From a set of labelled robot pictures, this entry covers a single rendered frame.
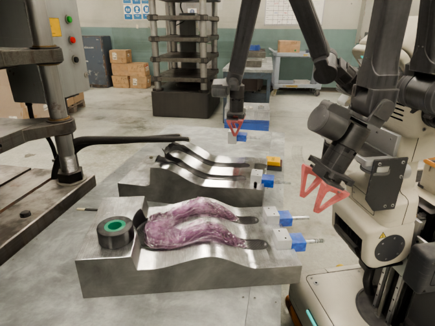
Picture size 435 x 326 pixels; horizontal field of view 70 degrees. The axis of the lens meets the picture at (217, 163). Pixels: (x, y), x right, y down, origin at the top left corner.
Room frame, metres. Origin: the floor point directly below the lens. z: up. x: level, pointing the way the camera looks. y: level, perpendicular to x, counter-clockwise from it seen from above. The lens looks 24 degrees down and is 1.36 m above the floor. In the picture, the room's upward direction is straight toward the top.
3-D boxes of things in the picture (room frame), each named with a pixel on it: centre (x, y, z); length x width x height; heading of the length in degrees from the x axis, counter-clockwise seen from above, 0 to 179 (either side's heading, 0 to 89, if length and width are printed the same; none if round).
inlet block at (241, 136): (1.24, -0.11, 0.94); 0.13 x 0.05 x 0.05; 78
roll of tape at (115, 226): (0.59, 0.23, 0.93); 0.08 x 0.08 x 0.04
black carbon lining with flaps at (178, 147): (1.02, 0.06, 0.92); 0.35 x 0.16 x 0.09; 79
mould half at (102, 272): (0.67, 0.06, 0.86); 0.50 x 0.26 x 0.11; 96
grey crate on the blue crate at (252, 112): (4.20, -0.41, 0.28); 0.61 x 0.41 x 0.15; 81
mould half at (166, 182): (1.04, 0.08, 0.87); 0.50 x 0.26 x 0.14; 79
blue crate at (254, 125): (4.20, -0.41, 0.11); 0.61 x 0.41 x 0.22; 81
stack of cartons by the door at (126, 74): (7.48, 2.02, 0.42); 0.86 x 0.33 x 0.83; 81
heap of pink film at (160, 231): (0.68, 0.06, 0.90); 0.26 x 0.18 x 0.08; 96
